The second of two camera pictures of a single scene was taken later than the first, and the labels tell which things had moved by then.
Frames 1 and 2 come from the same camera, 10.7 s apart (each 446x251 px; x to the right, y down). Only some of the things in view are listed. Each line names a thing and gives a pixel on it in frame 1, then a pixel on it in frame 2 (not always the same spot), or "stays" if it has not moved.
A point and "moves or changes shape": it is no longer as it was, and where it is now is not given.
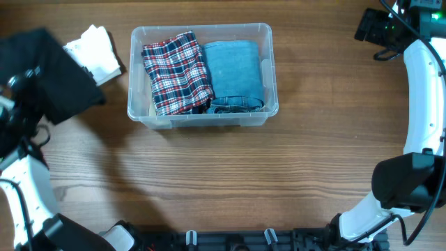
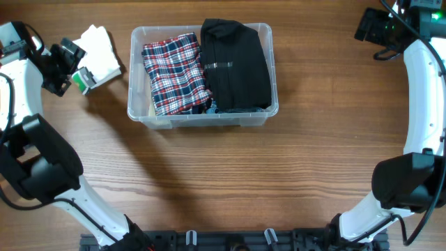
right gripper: [372, 21] stays
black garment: [67, 88] moves or changes shape
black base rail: [304, 239] stays
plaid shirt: [180, 84] stays
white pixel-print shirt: [95, 50] stays
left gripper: [21, 97] → [75, 58]
